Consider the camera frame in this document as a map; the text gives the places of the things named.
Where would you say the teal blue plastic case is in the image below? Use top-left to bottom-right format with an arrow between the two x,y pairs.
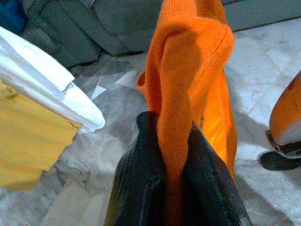
0,0 -> 28,34

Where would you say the yellow t-shirt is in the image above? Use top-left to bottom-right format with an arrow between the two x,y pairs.
0,77 -> 82,191

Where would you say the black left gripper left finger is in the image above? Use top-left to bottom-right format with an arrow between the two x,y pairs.
104,111 -> 170,226

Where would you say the orange t-shirt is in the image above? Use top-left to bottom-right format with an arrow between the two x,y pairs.
137,0 -> 238,226

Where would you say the grey-green leather sofa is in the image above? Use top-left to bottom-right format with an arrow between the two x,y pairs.
21,0 -> 301,69

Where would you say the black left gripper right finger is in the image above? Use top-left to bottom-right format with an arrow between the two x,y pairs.
183,121 -> 253,226

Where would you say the white t-shirt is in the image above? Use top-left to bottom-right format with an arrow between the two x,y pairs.
0,25 -> 106,134

